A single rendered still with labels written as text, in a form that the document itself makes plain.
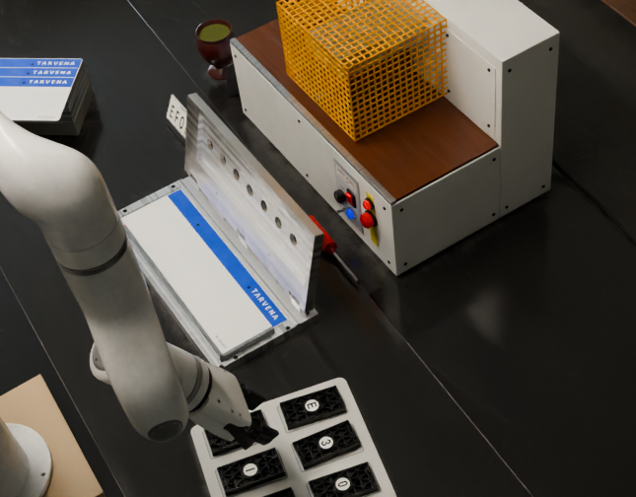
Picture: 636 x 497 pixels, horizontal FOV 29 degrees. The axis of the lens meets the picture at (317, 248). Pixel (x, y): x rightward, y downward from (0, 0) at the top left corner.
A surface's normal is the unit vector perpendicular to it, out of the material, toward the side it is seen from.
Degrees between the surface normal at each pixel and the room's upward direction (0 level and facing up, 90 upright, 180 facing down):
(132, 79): 0
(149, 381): 58
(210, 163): 76
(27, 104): 0
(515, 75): 90
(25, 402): 5
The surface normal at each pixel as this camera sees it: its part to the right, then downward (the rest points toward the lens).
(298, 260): -0.84, 0.29
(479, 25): -0.10, -0.66
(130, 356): 0.09, 0.01
